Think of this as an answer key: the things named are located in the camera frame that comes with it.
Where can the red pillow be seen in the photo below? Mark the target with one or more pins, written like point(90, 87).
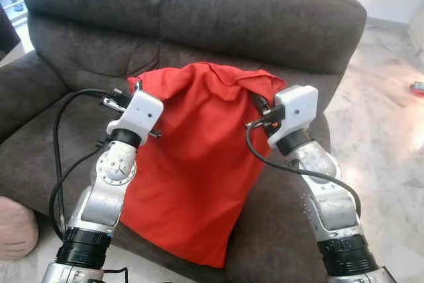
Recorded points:
point(199, 164)

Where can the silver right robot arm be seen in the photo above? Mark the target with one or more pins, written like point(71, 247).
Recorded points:
point(331, 210)

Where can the dark brown two-seat sofa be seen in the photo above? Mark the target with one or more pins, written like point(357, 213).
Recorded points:
point(265, 31)

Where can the small red blue object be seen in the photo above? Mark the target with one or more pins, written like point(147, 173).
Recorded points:
point(417, 89)

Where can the pink soft pouf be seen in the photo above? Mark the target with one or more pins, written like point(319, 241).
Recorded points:
point(16, 226)

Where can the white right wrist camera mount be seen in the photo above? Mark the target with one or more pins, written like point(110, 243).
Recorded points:
point(297, 114)

